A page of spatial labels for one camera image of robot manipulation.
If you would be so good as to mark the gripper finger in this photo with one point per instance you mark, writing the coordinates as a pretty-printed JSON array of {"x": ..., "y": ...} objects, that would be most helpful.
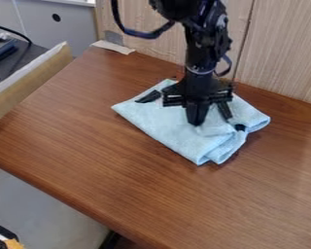
[
  {"x": 197, "y": 115},
  {"x": 225, "y": 110}
]

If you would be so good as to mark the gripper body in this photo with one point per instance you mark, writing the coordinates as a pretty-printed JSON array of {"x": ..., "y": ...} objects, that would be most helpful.
[{"x": 197, "y": 89}]

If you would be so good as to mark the light blue cloth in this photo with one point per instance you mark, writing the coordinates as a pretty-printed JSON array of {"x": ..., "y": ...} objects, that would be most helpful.
[{"x": 171, "y": 126}]

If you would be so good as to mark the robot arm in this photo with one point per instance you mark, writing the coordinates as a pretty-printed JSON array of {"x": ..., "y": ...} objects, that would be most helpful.
[{"x": 201, "y": 39}]

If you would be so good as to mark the beige paper scrap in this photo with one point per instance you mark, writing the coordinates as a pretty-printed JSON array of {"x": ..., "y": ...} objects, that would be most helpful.
[{"x": 112, "y": 47}]

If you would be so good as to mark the grey cabinet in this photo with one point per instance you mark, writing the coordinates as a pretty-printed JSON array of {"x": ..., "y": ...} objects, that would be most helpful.
[{"x": 54, "y": 22}]

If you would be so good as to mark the cardboard box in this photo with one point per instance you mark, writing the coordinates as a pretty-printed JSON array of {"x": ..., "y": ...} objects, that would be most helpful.
[{"x": 24, "y": 81}]

